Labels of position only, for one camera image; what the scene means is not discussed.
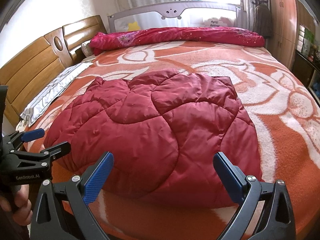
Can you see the grey bed guard rail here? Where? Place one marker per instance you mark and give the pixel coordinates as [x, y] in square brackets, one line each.
[178, 14]

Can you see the red quilted padded jacket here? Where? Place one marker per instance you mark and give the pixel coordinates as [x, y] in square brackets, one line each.
[163, 129]

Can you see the orange white floral blanket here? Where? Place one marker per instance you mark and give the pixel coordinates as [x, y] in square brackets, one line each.
[285, 115]

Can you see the dark cluttered side shelf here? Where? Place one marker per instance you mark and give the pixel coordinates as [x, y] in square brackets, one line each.
[306, 63]

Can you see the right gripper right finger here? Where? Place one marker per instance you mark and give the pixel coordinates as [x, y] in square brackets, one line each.
[276, 220]

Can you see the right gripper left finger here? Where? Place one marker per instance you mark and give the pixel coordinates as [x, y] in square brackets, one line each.
[61, 210]

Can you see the person's left hand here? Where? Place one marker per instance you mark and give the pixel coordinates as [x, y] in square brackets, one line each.
[23, 215]

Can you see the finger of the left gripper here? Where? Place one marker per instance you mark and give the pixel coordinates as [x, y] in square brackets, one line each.
[22, 158]
[13, 141]

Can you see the wooden wardrobe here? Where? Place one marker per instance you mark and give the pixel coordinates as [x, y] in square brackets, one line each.
[287, 18]

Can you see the magenta floral rolled quilt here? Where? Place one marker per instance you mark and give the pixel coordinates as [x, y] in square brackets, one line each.
[229, 35]

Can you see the wooden headboard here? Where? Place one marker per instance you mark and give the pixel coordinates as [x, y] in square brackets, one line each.
[34, 67]

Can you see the grey white striped pillow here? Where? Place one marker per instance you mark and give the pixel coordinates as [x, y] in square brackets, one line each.
[53, 90]

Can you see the coat rack with clothes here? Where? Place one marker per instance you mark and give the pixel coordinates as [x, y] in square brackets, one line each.
[262, 19]

